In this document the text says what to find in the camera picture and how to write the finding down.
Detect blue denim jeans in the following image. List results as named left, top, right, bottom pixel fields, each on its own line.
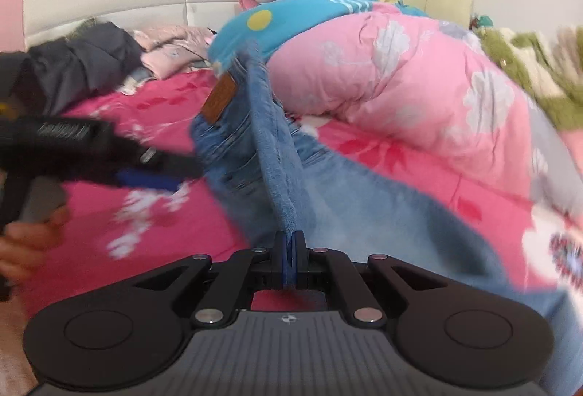
left=191, top=44, right=582, bottom=395

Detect light pink folded clothes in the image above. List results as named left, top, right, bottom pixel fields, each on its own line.
left=132, top=25, right=215, bottom=80

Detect person's left hand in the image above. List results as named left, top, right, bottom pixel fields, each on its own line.
left=0, top=205, right=70, bottom=285

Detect magenta floral bed sheet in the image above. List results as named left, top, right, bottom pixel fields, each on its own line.
left=19, top=70, right=582, bottom=315

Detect dark grey jacket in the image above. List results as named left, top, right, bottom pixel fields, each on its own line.
left=1, top=22, right=143, bottom=119

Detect pink floral quilt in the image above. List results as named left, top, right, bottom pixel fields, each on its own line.
left=268, top=11, right=582, bottom=219

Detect blue cartoon blanket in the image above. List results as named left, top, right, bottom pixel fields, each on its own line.
left=208, top=0, right=425, bottom=75

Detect green and white fleece blanket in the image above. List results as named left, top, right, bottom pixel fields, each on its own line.
left=477, top=26, right=582, bottom=132

